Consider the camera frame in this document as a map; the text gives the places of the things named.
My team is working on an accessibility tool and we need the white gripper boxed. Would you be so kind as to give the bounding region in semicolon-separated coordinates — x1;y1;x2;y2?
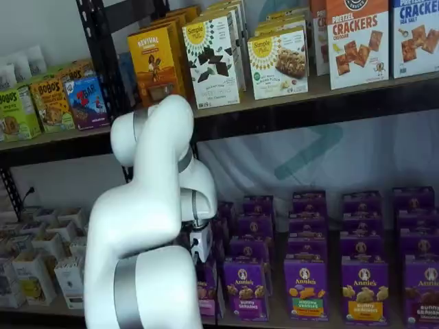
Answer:
190;226;213;263

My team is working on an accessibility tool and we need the purple Annie's box pink patch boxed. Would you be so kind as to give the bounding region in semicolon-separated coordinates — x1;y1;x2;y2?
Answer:
197;263;226;319

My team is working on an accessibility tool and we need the purple Annie's snack box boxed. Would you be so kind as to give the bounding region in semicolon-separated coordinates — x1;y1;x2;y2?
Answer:
214;219;230;243
236;215;274;241
287;236;327;261
342;191;381;215
205;239;227;267
292;191;327;217
289;214;327;239
216;201;235;222
228;236;270;263
242;195;274;219
339;232;385;260
392;186;436;212
341;211;383;236
399;229;439;258
396;208;439;232

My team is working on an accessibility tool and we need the purple Annie's box green patch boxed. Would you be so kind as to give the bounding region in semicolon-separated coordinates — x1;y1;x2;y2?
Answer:
284;258;329;322

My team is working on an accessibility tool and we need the Simple Mills sweet thins box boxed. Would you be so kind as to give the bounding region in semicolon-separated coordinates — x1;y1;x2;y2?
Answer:
181;15;241;110
212;0;248;14
202;6;247;93

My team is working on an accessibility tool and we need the purple Annie's box orange patch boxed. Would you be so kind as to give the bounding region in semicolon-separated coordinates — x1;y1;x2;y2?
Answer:
342;256;390;326

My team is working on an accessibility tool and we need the blue Zbar box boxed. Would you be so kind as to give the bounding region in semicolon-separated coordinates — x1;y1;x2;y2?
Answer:
64;74;110;131

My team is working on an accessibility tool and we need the orange Revival box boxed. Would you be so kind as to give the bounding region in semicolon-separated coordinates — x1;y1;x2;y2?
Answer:
127;25;187;108
150;15;189;37
164;5;202;25

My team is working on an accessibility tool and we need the Simple Mills bar box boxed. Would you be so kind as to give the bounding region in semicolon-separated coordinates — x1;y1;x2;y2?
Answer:
254;17;308;39
247;25;309;101
259;9;306;23

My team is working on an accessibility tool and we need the orange Bobo's box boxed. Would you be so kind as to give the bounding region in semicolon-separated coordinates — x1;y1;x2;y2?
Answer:
56;60;94;83
29;79;76;134

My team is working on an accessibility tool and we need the purple Annie's box maroon patch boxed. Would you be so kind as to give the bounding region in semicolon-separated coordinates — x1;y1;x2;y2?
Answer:
403;255;439;326

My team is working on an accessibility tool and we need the green Bobo's box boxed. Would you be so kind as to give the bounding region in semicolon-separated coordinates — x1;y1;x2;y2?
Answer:
0;84;41;142

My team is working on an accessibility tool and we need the pretzel crackers cheddar box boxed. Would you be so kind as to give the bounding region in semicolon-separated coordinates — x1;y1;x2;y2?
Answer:
325;0;390;90
310;0;331;77

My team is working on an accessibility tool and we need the blue pretzel crackers box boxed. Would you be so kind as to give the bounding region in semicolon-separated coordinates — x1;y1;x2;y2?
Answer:
392;0;439;80

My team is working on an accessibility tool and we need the white carton gray print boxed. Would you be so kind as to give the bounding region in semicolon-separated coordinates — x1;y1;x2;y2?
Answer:
46;219;78;243
70;236;88;258
54;255;85;309
0;256;27;308
32;207;59;223
12;252;58;306
56;207;86;229
6;236;35;258
30;231;66;261
19;221;47;237

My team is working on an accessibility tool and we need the black power plug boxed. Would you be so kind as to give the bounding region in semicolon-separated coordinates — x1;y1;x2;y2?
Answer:
22;186;37;206

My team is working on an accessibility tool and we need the white backdrop sheet teal mark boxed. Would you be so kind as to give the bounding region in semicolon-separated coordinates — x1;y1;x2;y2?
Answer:
197;109;439;241

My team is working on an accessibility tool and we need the white pouch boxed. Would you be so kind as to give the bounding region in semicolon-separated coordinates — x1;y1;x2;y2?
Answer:
8;53;34;83
25;44;45;75
0;63;18;88

